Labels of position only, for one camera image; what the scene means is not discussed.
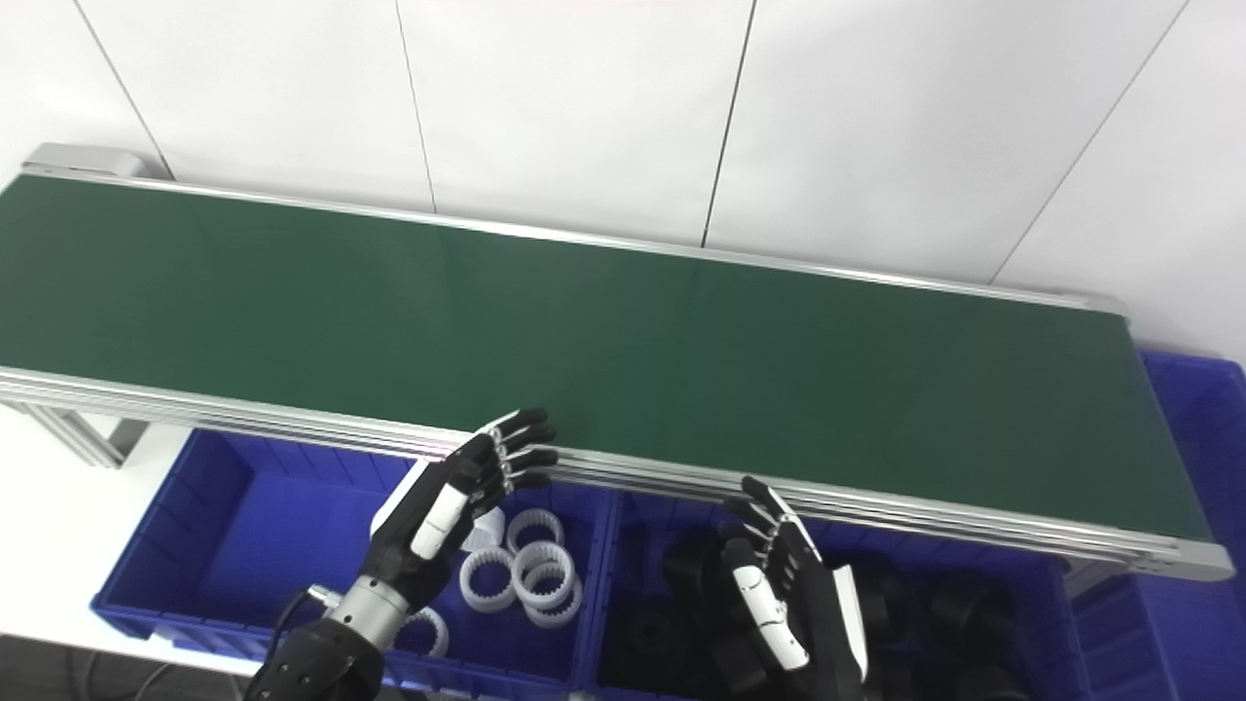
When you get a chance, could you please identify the grey conveyor motor cover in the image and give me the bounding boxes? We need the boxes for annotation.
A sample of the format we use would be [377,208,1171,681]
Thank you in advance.
[21,144,149,180]

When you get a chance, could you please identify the blue bin with black parts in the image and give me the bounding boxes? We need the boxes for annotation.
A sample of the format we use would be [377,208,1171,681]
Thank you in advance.
[574,487,1093,701]

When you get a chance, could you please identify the blue bin with white rings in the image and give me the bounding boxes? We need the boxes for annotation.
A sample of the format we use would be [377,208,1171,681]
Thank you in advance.
[91,428,616,694]

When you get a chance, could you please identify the empty blue bin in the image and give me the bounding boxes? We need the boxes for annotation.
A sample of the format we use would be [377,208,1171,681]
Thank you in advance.
[1069,350,1246,701]

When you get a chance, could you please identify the aluminium conveyor leg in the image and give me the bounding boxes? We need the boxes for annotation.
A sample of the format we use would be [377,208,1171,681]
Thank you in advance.
[18,403,149,470]

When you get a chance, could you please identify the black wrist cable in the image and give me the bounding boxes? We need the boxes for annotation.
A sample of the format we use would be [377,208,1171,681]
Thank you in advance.
[261,584,338,675]

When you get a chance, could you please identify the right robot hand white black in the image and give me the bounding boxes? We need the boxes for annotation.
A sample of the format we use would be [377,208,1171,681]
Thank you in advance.
[720,475,869,701]

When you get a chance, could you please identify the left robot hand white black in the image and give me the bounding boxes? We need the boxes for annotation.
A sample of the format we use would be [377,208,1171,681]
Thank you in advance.
[360,409,559,610]

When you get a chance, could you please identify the black cylindrical part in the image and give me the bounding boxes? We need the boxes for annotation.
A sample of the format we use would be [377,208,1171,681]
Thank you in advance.
[849,555,912,636]
[925,574,1015,655]
[662,539,727,597]
[939,658,1033,701]
[608,598,698,675]

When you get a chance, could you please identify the green conveyor belt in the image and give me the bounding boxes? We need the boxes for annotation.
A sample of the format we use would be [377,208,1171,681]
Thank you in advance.
[0,175,1214,542]
[0,144,1235,583]

